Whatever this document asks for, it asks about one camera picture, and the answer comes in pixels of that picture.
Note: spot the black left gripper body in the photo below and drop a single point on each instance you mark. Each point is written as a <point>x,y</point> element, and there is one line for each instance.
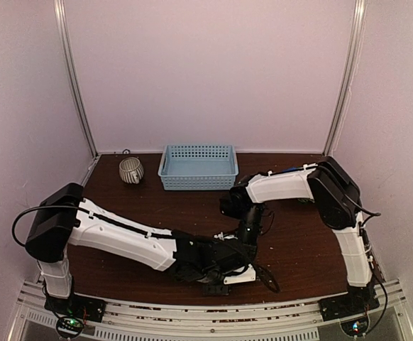
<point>208,290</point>

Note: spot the light blue perforated basket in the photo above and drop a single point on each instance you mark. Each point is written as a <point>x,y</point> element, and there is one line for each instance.
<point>193,167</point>

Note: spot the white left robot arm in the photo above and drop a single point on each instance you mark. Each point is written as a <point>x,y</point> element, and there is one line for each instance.
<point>67,217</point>

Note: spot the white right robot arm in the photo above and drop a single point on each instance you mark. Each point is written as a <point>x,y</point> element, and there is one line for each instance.
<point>337,199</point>

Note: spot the striped ceramic cup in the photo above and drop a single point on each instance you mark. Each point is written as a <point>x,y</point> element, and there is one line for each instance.
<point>131,170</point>

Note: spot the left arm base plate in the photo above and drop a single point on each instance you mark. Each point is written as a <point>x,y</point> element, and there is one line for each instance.
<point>82,307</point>

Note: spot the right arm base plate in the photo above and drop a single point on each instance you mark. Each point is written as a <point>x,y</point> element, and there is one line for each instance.
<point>346,305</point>

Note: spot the aluminium front rail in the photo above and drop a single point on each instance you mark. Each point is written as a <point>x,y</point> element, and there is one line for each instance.
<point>128,320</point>

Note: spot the left aluminium corner post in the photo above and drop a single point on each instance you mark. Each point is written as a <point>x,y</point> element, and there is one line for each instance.
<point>61,21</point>

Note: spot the aluminium corner post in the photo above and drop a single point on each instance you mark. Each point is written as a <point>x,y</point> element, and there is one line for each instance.
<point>344,92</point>
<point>61,21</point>

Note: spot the right aluminium corner post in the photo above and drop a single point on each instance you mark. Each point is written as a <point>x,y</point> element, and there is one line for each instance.
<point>344,92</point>

